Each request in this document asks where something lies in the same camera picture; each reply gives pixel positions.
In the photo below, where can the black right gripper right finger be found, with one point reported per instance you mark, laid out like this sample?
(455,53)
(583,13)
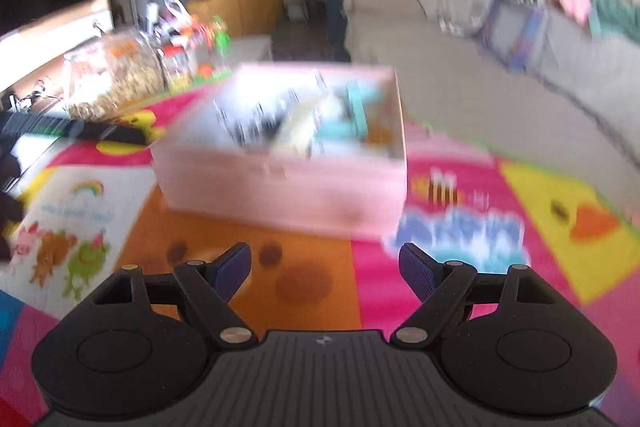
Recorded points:
(442,289)

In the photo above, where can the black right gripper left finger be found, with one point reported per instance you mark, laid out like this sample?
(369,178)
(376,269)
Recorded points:
(207,288)

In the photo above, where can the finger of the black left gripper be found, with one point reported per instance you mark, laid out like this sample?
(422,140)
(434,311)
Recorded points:
(99,132)

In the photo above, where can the clear bag with black item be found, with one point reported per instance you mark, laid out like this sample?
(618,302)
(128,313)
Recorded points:
(249,117)

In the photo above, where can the teal plastic holder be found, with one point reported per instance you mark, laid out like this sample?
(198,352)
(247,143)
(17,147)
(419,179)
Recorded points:
(351,122)

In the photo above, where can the glass jar of nuts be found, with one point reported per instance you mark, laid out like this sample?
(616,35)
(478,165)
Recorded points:
(110,73)

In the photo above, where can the small yellow label jar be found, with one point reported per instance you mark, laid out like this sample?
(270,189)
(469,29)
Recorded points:
(176,68)

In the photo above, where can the colourful cartoon play mat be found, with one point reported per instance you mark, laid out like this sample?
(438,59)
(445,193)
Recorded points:
(92,208)

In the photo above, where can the pink cardboard box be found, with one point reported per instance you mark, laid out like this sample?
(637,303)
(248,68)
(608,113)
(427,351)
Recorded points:
(351,188)

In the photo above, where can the green toy figure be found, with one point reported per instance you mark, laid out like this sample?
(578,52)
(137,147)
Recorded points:
(221,42)

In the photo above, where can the cream wrapped packet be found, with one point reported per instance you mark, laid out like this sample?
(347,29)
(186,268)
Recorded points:
(298,128)

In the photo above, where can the grey sofa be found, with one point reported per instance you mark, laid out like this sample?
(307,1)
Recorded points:
(576,108)

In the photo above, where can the blue picture book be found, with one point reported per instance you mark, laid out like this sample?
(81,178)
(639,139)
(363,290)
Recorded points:
(513,33)

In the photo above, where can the pink plush toy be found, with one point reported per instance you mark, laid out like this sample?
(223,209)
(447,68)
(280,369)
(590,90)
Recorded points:
(577,10)

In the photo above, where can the teal plush toy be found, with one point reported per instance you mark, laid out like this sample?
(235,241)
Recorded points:
(614,17)

